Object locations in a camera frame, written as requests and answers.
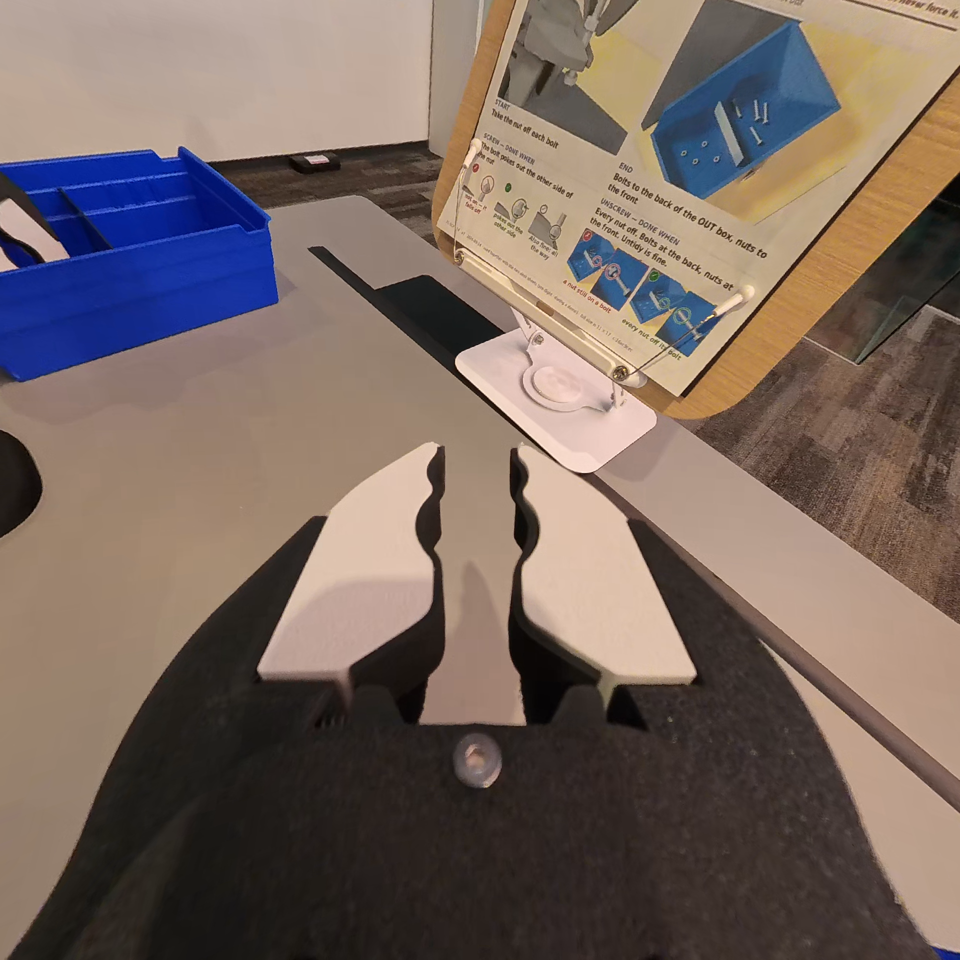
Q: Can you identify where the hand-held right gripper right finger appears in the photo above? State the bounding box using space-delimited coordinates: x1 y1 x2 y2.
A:
508 443 700 704

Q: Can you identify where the black mesh elbow pad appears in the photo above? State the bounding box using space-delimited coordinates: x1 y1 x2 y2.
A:
0 430 45 540

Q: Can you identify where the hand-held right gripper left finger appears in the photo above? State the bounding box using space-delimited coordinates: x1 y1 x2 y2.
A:
255 441 447 704

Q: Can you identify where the blue plastic bin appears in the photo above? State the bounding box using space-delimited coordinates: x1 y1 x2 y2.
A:
0 146 281 384

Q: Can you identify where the printed instruction sheet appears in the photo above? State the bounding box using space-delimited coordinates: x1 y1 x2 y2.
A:
442 0 960 399

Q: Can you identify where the wire page holder clip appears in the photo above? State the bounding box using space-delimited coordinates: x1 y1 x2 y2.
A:
633 285 758 381
453 137 486 268

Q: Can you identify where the black bin divider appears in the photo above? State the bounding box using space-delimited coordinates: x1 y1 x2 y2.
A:
57 185 115 253

